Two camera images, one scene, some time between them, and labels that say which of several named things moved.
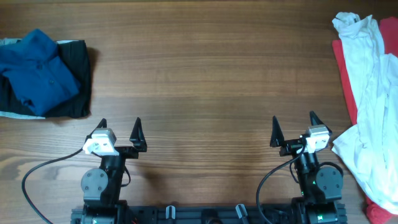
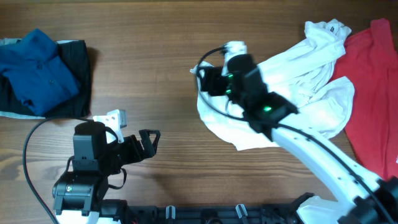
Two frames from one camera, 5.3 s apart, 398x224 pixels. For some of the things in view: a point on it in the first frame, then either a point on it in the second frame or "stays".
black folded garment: (74, 53) stays
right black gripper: (294, 146) to (212, 81)
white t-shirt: (372, 144) to (305, 78)
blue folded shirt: (41, 78) stays
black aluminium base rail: (206, 214) stays
